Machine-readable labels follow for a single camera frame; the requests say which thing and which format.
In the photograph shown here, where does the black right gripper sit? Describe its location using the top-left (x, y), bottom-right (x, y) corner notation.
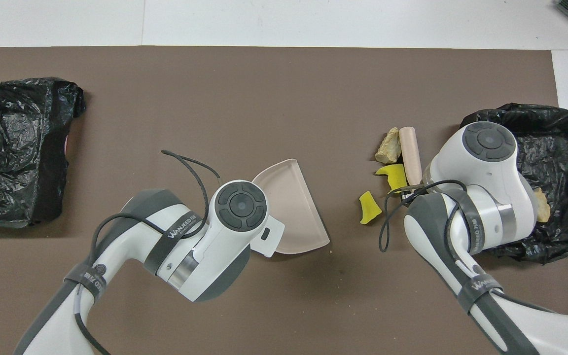
top-left (400, 183), bottom-right (426, 200)

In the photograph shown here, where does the yellow sponge piece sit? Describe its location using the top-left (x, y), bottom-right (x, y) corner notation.
top-left (375, 164), bottom-right (408, 194)
top-left (359, 191), bottom-right (383, 225)

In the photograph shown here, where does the beige hand brush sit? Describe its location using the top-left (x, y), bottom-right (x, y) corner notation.
top-left (398, 126), bottom-right (424, 198)

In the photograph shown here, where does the beige plastic dustpan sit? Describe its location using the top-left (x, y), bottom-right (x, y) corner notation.
top-left (252, 158), bottom-right (331, 255)

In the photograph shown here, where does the black bag lined bin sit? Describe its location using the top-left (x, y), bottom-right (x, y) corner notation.
top-left (0, 77), bottom-right (86, 228)
top-left (460, 103), bottom-right (568, 264)

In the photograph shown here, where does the brown table mat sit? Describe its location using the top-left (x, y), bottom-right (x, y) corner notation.
top-left (0, 46), bottom-right (568, 355)

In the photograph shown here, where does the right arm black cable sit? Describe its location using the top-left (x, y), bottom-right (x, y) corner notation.
top-left (379, 179), bottom-right (468, 253)

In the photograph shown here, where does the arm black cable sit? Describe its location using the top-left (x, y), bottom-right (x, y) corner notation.
top-left (379, 179), bottom-right (468, 253)
top-left (74, 149), bottom-right (223, 355)

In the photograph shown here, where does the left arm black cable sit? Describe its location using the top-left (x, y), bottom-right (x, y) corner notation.
top-left (74, 149), bottom-right (223, 355)

